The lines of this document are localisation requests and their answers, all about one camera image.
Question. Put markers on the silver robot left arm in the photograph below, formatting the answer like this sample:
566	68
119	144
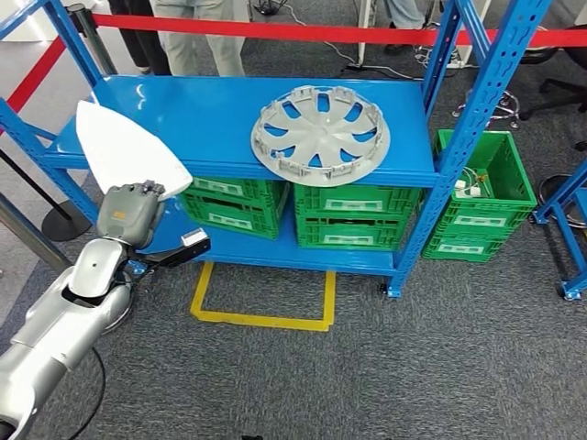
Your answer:
55	328

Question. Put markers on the white table leg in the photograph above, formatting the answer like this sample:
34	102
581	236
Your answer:
366	30

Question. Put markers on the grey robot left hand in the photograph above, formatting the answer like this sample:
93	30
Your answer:
128	212

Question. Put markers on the yellow floor tape square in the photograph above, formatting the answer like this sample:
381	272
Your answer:
328	303

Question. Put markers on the chrome chair wheel base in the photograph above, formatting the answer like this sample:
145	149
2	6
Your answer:
505	106

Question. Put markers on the red barrier belt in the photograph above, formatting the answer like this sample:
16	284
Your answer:
275	30
32	76

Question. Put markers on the silver wheel hubcap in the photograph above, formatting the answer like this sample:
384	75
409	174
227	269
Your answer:
321	136

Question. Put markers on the green plastic crate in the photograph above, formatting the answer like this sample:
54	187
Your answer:
509	182
229	209
348	221
458	249

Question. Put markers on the small white power strip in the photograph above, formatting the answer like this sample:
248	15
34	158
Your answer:
455	59

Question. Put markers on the blue metal shelf rack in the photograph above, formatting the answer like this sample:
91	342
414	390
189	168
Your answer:
206	121

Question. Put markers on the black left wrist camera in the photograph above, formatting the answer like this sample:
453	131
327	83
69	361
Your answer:
183	249

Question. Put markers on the black office chair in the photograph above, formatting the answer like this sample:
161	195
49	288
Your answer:
563	91

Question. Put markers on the white curved plastic panel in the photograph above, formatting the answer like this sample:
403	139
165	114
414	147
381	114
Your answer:
119	152

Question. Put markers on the blue metal rack frame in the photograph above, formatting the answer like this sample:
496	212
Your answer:
561	197

